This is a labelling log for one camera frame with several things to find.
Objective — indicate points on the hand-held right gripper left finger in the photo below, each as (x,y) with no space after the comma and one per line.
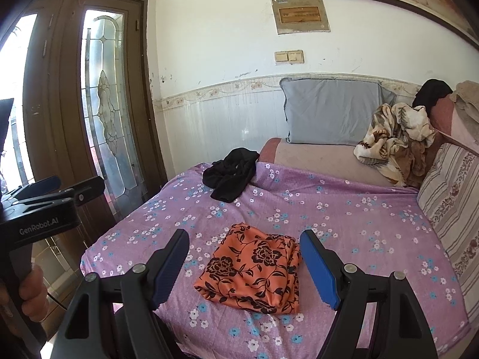
(168,269)

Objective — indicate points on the pink sofa backrest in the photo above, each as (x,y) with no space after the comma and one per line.
(456,123)

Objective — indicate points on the beige light switch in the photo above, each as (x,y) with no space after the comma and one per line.
(289,56)

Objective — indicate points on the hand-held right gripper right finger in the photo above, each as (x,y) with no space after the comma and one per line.
(322,273)

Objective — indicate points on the pink beige mattress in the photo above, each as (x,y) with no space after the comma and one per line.
(318,160)

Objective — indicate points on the orange floral shirt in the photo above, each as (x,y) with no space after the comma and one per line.
(247,269)

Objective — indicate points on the black garment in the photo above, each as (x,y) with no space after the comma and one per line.
(232,175)

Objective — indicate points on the person's left hand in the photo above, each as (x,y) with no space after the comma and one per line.
(33,295)

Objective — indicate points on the wooden stained glass door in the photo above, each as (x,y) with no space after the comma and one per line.
(71,119)

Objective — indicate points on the beige towel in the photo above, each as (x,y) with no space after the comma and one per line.
(467,93)

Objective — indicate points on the striped floral cushion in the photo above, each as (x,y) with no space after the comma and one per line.
(452,202)

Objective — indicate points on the beige floral blanket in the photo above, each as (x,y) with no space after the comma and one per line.
(389,142)

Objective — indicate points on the wall panel box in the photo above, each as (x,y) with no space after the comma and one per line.
(301,15)

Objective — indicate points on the wooden glazed door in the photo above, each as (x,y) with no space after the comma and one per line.
(41,82)

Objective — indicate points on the black cloth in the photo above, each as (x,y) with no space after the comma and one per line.
(432,91)

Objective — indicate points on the grey pillow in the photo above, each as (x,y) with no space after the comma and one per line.
(329,112)

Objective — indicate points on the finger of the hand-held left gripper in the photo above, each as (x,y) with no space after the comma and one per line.
(88,190)
(41,185)

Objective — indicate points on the purple floral bedsheet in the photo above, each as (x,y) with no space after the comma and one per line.
(355,224)

